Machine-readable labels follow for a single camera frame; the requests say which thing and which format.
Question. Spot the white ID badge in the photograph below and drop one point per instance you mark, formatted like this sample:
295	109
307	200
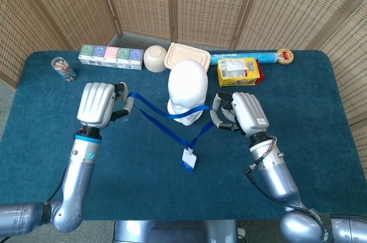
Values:
189	158

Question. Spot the beige lunch box container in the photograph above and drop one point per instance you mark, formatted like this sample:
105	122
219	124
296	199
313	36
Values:
186	52

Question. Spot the beige upturned bowl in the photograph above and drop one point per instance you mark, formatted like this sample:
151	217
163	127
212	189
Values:
155	58

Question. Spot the light blue roll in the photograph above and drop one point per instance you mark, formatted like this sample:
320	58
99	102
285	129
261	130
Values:
243	54

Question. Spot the yellow snack box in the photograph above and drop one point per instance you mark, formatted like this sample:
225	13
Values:
235	74

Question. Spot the silver-blue right robot arm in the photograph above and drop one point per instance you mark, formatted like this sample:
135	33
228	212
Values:
275	174

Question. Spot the silver-blue left robot arm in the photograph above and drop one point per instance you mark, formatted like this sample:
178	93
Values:
80	174

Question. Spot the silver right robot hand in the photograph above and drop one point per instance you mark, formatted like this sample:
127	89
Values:
249	111

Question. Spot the clear jar of pencils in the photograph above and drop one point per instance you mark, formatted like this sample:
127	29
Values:
64	69

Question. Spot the multicolour tissue pack box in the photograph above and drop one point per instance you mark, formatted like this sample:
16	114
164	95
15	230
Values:
110	54

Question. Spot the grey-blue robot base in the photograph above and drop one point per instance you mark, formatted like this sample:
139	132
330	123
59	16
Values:
172	231

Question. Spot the white foam mannequin head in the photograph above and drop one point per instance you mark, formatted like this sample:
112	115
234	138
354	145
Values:
187	82

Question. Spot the teal table cloth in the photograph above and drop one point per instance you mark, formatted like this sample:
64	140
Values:
143	182

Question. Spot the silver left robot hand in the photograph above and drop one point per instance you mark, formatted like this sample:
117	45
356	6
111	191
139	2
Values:
94	105

